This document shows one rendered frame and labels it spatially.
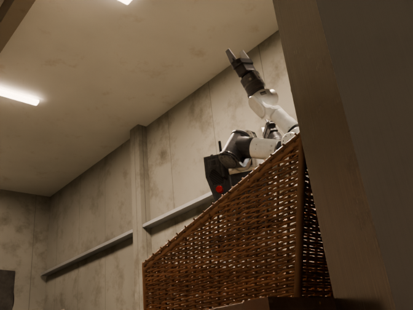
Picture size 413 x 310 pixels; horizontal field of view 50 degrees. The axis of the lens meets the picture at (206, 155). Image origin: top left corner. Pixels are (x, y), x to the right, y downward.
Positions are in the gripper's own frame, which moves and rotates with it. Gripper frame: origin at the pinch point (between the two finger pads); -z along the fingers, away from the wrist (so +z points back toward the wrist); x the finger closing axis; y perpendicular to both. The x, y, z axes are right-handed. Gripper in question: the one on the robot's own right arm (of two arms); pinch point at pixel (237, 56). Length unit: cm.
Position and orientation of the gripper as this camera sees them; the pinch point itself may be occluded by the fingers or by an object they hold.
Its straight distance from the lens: 201.6
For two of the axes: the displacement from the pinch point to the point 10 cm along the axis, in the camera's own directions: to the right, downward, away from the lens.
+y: 6.4, -4.8, -6.0
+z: 4.5, 8.7, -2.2
